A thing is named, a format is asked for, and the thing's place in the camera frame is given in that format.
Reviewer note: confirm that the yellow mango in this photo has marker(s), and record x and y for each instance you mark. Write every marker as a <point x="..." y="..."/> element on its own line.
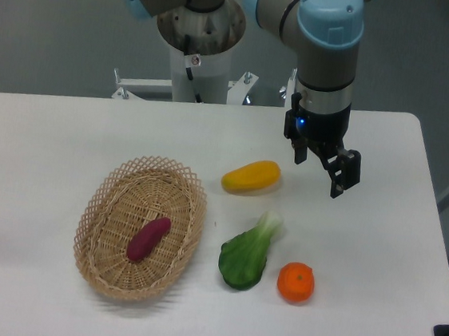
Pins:
<point x="251" y="177"/>

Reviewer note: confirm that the green bok choy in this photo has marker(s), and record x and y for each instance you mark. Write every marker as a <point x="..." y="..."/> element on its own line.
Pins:
<point x="243" y="258"/>

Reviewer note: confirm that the white metal base frame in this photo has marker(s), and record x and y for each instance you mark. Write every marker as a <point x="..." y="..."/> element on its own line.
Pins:
<point x="249" y="89"/>

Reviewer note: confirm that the purple sweet potato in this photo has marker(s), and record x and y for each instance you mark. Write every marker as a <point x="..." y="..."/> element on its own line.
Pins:
<point x="144" y="242"/>

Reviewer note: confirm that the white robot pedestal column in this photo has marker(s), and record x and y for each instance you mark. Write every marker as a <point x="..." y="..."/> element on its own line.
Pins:
<point x="201" y="44"/>

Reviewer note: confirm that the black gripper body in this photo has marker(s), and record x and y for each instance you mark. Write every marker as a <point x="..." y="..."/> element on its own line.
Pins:
<point x="324" y="133"/>

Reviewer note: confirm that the woven wicker oval basket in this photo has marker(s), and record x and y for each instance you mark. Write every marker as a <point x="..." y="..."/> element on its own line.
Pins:
<point x="138" y="192"/>

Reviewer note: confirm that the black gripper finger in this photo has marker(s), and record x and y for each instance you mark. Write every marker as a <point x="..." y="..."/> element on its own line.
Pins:
<point x="300" y="150"/>
<point x="342" y="166"/>

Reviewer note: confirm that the orange tangerine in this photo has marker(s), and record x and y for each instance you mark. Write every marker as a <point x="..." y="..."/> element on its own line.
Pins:
<point x="296" y="282"/>

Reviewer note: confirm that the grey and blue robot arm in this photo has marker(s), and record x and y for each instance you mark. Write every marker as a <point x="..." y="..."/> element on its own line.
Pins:
<point x="325" y="37"/>

